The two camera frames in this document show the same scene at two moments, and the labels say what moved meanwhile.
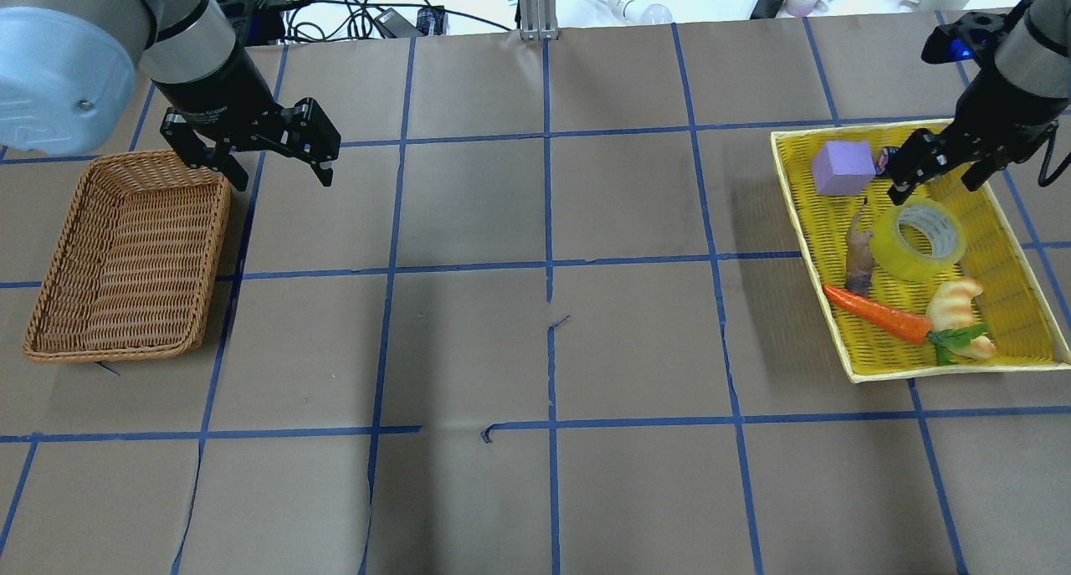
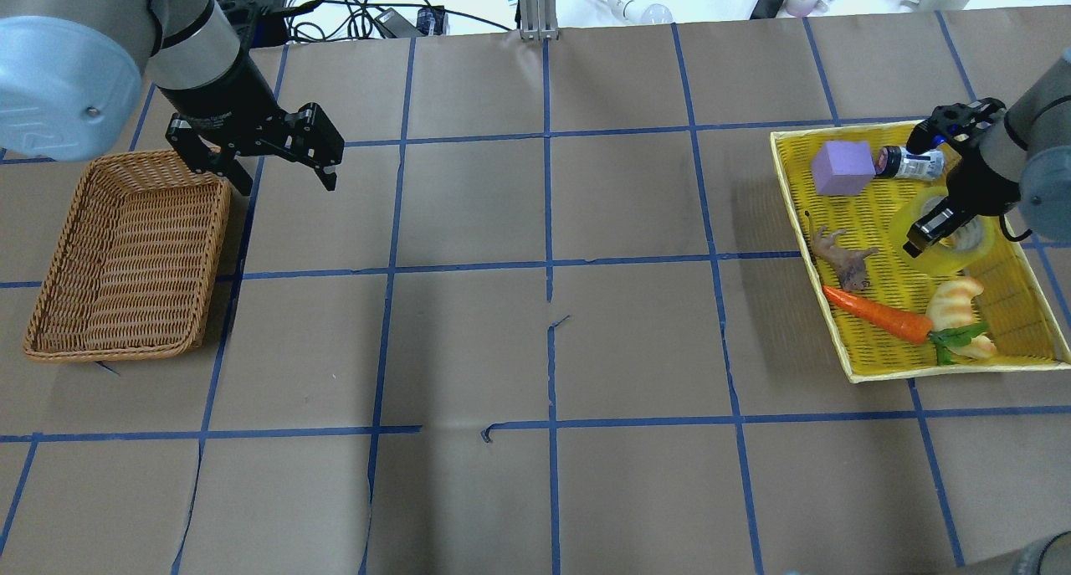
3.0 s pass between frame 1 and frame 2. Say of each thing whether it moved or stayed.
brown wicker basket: stayed
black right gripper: moved
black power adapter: stayed
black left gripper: stayed
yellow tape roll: moved
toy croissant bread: stayed
